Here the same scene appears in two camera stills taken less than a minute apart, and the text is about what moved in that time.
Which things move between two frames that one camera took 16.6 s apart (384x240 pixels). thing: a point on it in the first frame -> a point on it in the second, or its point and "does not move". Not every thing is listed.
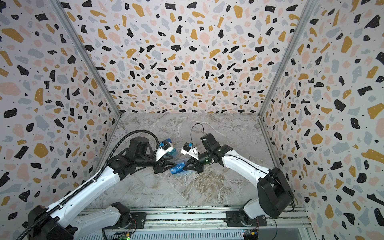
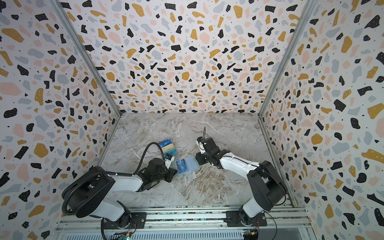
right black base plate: (240, 218) does not move
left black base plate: (138, 221) does not move
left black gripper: (163, 167) -> (171, 172)
